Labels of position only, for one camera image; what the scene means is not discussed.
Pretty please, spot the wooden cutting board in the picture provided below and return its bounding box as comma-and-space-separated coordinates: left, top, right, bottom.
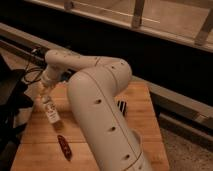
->
11, 82, 170, 171

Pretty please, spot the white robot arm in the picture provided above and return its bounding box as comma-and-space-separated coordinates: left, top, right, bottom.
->
41, 49, 153, 171

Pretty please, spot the clear plastic bottle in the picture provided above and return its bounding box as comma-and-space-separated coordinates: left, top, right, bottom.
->
41, 96, 63, 130

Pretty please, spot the black cable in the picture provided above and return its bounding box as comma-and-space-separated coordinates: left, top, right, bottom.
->
22, 46, 48, 84

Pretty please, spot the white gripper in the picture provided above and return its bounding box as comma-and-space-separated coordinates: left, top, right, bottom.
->
39, 71, 60, 97

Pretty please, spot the black striped object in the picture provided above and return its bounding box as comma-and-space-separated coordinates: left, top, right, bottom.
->
117, 100, 127, 116

